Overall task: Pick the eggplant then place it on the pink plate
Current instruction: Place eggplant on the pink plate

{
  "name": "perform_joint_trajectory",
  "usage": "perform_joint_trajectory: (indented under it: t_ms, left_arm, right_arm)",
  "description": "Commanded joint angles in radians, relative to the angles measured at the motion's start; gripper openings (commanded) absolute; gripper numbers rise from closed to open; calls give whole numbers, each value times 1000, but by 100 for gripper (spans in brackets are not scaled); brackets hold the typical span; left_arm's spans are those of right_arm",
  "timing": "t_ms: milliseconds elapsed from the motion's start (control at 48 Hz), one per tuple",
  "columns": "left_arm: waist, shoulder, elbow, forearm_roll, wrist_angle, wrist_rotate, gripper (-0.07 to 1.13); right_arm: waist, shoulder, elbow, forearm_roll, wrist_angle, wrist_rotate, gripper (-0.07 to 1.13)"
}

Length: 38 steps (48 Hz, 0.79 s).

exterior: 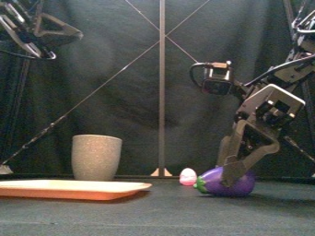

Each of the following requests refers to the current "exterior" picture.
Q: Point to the black cloth backdrop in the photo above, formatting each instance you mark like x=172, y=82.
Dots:
x=124, y=123

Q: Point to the pink toy egg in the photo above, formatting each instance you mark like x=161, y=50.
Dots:
x=188, y=177

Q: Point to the long diagonal brace rod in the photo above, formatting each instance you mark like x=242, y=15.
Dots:
x=90, y=96

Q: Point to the purple toy eggplant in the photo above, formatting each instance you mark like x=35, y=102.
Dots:
x=213, y=184

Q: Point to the grey speckled cup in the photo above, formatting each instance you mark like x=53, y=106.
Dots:
x=97, y=158

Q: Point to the short diagonal brace rod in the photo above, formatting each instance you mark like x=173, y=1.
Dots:
x=181, y=46

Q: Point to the grey vertical frame post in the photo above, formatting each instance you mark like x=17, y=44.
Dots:
x=162, y=92

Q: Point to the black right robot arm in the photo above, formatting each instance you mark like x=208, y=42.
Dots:
x=296, y=70

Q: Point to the pink rectangular plate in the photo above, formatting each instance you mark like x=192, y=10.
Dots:
x=70, y=188

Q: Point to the white frame foot bracket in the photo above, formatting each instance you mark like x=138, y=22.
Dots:
x=5, y=169

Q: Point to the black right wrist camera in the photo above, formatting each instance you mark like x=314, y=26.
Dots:
x=217, y=80

